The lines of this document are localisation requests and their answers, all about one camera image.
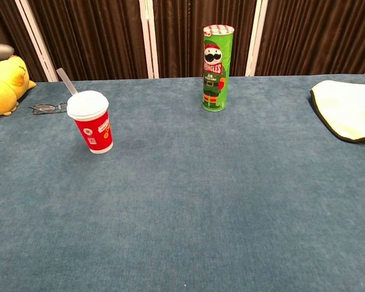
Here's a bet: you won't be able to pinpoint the transparent plastic straw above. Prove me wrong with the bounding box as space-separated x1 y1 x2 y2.
55 68 79 96

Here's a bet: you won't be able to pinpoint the red cup with white lid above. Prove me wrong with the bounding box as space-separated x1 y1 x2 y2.
66 90 114 155

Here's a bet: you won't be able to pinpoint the blue felt table cover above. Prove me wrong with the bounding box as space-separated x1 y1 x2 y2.
0 74 365 292

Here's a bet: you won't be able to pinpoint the green Pringles can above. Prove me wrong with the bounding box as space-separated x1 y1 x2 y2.
201 24 235 113

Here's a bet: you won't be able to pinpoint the dark curtain partition panel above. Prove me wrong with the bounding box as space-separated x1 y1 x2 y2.
246 0 365 77
15 0 159 82
0 0 58 83
139 0 268 78

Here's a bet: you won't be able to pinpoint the black-framed eyeglasses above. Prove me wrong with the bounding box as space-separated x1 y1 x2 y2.
29 102 68 116

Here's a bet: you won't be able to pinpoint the yellow cloth with black edge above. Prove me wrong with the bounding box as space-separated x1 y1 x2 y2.
309 80 365 144

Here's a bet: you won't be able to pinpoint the yellow plush duck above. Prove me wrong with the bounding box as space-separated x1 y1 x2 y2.
0 44 37 117

